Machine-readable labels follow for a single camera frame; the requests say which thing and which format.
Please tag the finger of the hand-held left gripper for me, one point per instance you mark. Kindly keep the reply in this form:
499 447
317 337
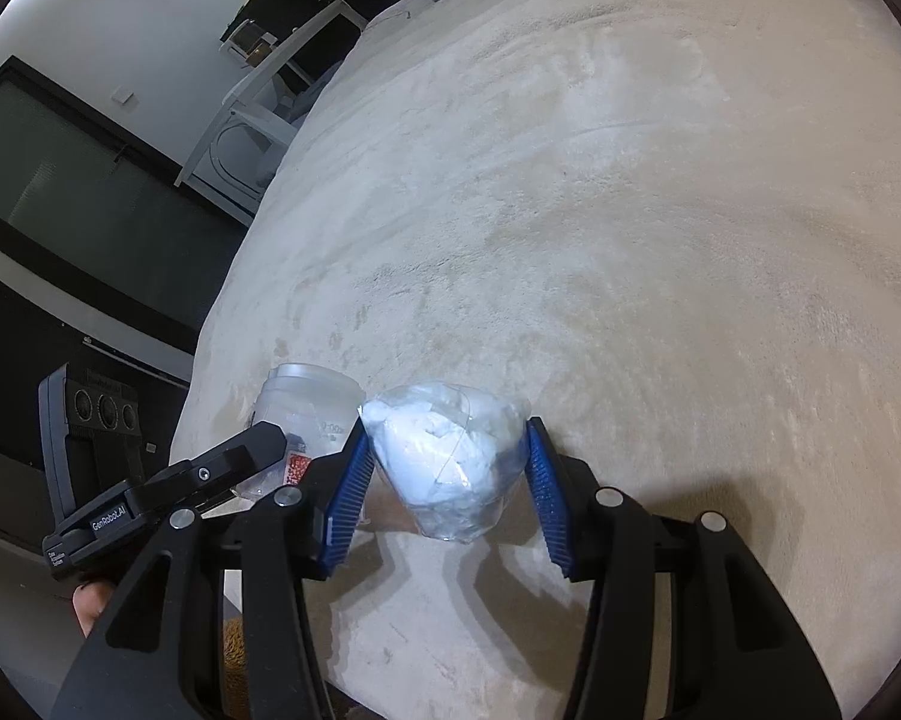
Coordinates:
218 469

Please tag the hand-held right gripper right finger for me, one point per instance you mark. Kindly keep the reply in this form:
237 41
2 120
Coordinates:
549 499

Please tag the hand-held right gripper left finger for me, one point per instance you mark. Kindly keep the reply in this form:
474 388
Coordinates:
348 499

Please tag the clear bag of white tissue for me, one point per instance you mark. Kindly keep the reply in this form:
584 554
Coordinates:
428 450

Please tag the clear plastic bag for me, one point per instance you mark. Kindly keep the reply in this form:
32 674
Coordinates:
308 409

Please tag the person's left hand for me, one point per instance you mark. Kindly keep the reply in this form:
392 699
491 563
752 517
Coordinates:
90 607

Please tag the black cabinet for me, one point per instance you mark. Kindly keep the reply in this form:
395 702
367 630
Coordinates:
23 360

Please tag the beige plush blanket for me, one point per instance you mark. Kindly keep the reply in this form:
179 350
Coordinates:
645 240

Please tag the white side table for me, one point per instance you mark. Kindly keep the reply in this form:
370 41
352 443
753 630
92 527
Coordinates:
270 90

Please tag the white wall switch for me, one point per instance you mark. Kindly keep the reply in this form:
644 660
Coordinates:
124 96

